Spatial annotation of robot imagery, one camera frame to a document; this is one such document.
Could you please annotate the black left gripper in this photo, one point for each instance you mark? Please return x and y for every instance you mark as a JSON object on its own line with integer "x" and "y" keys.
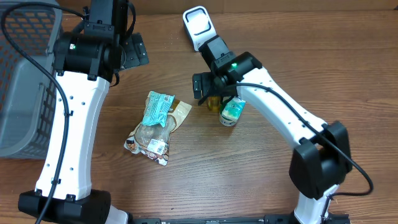
{"x": 137, "y": 51}

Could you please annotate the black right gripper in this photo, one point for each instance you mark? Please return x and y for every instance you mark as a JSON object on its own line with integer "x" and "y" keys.
{"x": 198, "y": 86}

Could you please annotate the yellow oil bottle silver cap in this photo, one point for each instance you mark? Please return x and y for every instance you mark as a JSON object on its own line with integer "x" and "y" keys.
{"x": 214, "y": 103}

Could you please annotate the green lid white jar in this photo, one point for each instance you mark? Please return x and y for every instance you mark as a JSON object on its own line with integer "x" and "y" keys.
{"x": 224, "y": 121}

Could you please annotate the teal snack packet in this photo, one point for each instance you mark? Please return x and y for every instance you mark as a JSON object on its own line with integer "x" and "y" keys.
{"x": 157, "y": 109}

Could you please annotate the brown cookie bag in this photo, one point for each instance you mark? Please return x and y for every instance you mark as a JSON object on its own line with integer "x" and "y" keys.
{"x": 153, "y": 141}

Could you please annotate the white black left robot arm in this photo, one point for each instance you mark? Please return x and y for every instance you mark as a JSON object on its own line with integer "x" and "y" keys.
{"x": 86, "y": 65}

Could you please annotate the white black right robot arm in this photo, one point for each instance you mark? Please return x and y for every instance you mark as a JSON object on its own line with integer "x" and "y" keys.
{"x": 321, "y": 156}

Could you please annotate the white barcode scanner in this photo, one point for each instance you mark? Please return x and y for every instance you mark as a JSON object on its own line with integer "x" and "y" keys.
{"x": 198, "y": 26}

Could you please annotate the grey plastic shopping basket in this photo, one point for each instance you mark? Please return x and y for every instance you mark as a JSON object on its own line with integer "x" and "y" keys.
{"x": 27, "y": 96}

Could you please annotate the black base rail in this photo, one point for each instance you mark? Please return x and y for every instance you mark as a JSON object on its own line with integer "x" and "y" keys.
{"x": 214, "y": 221}

